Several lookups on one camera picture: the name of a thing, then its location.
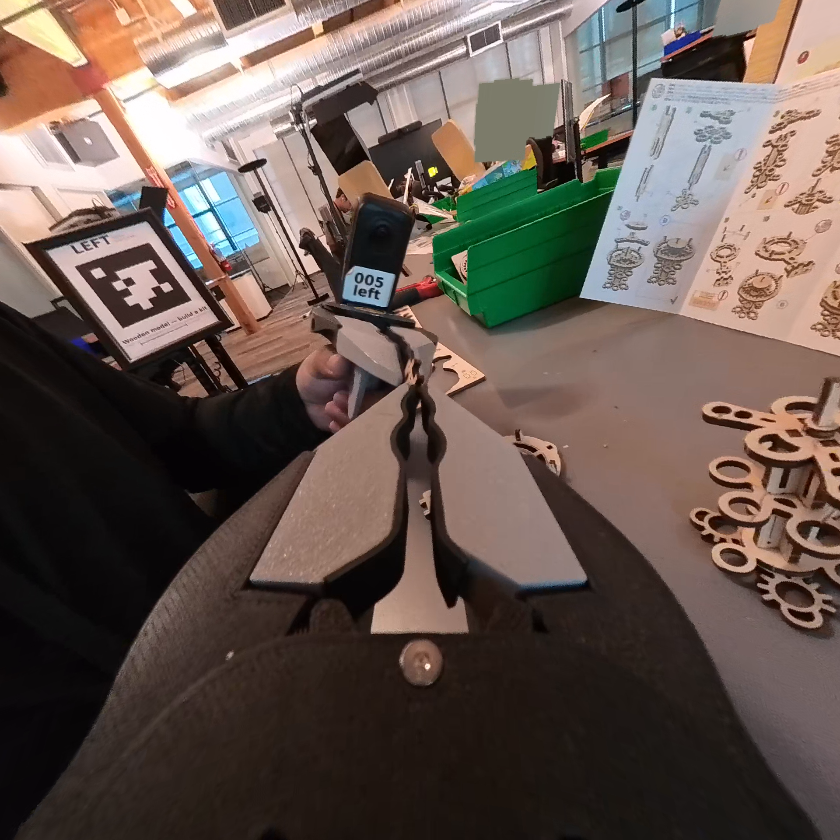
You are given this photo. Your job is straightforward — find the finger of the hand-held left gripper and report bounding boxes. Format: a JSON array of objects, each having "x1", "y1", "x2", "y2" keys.
[
  {"x1": 310, "y1": 308, "x2": 409, "y2": 389},
  {"x1": 399, "y1": 330, "x2": 438, "y2": 389}
]

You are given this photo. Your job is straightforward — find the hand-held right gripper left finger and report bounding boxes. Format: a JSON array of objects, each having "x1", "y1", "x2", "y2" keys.
[{"x1": 248, "y1": 386, "x2": 421, "y2": 621}]

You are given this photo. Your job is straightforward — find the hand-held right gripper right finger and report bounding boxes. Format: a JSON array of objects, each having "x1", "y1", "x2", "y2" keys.
[{"x1": 415, "y1": 386, "x2": 589, "y2": 608}]

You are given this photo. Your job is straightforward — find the person's left forearm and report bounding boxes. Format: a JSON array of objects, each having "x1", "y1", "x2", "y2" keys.
[{"x1": 98, "y1": 367, "x2": 329, "y2": 526}]

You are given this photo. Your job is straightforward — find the person's left hand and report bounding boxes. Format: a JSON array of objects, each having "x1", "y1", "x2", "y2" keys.
[{"x1": 295, "y1": 348, "x2": 358, "y2": 434}]

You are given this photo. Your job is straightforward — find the wooden offcut sheet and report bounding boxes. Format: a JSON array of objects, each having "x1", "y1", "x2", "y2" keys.
[{"x1": 430, "y1": 348, "x2": 488, "y2": 396}]

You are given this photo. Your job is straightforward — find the black computer monitor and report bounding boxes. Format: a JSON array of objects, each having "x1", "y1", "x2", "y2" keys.
[{"x1": 367, "y1": 119, "x2": 454, "y2": 191}]

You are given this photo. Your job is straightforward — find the black studio softbox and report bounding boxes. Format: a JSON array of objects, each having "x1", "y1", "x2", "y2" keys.
[{"x1": 305, "y1": 80, "x2": 380, "y2": 177}]

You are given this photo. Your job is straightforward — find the black floor lamp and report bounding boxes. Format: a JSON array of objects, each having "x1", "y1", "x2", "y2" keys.
[{"x1": 238, "y1": 159, "x2": 290, "y2": 309}]

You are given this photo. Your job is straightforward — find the small green storage bin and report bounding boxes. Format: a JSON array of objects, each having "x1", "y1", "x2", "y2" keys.
[{"x1": 454, "y1": 169, "x2": 540, "y2": 223}]

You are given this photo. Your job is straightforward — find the large green storage bin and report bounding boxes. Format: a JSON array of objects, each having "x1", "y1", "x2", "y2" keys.
[{"x1": 432, "y1": 167, "x2": 623, "y2": 329}]

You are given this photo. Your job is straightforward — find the framed marker sign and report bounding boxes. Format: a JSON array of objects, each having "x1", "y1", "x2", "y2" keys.
[{"x1": 25, "y1": 209, "x2": 236, "y2": 371}]

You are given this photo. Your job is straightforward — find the person's dark clothing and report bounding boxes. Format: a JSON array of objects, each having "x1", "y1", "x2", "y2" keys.
[{"x1": 0, "y1": 298, "x2": 217, "y2": 840}]

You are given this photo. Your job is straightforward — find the folded assembly instruction sheet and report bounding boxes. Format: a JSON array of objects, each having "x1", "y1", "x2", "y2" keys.
[{"x1": 579, "y1": 0, "x2": 840, "y2": 358}]

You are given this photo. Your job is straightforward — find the plywood board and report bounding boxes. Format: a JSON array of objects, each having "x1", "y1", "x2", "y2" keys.
[{"x1": 745, "y1": 0, "x2": 803, "y2": 85}]

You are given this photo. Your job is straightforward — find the wooden ring tower model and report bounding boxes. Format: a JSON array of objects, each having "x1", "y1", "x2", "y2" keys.
[{"x1": 689, "y1": 377, "x2": 840, "y2": 632}]

